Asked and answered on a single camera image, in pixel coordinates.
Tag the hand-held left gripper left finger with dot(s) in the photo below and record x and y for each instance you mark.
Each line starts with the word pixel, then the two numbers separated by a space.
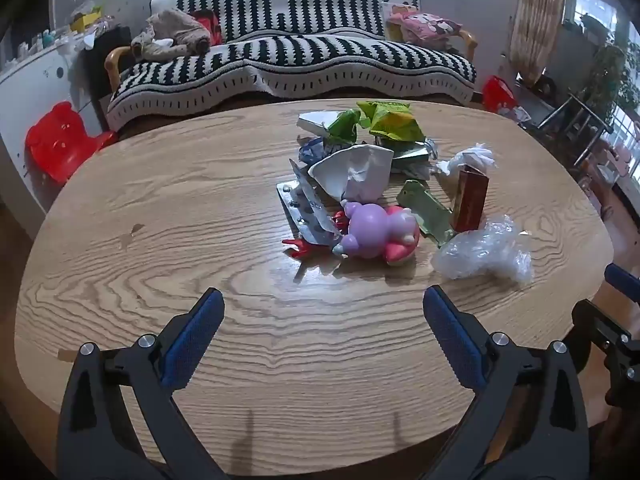
pixel 195 340

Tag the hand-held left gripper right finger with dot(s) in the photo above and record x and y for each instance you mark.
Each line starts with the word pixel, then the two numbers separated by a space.
pixel 452 340

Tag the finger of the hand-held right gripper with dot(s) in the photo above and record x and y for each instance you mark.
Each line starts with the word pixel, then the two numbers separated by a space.
pixel 621 282
pixel 600 325

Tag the clear plastic bag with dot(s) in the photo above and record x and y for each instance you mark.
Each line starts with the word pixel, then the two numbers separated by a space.
pixel 480 252

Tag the green gold carton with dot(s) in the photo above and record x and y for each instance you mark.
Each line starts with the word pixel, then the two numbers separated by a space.
pixel 425 210

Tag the red brown small box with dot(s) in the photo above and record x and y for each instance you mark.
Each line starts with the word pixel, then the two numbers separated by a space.
pixel 470 200

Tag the white tissue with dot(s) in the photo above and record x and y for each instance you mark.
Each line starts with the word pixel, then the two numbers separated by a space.
pixel 472 157

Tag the purple pig toy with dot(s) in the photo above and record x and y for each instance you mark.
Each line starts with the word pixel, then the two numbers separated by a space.
pixel 372 232

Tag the red plastic toy piece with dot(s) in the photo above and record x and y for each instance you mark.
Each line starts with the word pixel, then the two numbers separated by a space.
pixel 300 246

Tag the silver blister pack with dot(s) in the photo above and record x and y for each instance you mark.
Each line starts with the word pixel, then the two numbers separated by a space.
pixel 290 202
pixel 315 210

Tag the silver green carton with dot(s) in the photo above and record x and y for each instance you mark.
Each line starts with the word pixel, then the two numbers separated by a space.
pixel 412 160

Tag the white crumpled paper box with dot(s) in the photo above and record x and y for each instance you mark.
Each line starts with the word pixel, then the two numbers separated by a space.
pixel 360 170

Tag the green potted plant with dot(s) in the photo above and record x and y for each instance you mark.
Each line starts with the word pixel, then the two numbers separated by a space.
pixel 607 75

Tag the blue white crumpled wrapper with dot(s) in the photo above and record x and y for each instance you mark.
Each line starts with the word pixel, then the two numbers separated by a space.
pixel 315 150

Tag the red plastic bag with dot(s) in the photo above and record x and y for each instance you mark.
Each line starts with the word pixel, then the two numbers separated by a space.
pixel 497 94

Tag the yellow green snack bag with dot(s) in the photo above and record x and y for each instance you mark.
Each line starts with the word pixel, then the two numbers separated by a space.
pixel 395 120

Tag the green crumpled wrapper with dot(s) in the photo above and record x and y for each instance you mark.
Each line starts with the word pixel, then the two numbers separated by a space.
pixel 345 127

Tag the red plastic bear stool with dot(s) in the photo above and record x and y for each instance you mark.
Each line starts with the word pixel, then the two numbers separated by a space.
pixel 57 142

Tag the white flat carton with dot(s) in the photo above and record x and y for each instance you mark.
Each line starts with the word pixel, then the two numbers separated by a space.
pixel 315 121

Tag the white cabinet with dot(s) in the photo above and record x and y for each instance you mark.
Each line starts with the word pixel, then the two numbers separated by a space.
pixel 30 90

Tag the black white striped sofa blanket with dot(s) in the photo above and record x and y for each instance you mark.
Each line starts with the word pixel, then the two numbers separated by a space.
pixel 300 50

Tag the brown crumpled cloth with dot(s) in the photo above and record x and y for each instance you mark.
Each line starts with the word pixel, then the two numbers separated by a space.
pixel 172 30

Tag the red patterned cloth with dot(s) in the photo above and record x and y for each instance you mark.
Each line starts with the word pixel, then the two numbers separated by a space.
pixel 212 25

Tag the pink cartoon pillow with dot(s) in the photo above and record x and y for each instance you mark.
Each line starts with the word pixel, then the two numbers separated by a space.
pixel 427 25

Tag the yellow box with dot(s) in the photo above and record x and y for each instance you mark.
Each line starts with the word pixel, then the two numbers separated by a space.
pixel 84 20

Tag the black white striped sofa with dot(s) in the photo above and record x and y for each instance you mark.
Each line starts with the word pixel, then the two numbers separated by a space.
pixel 165 2

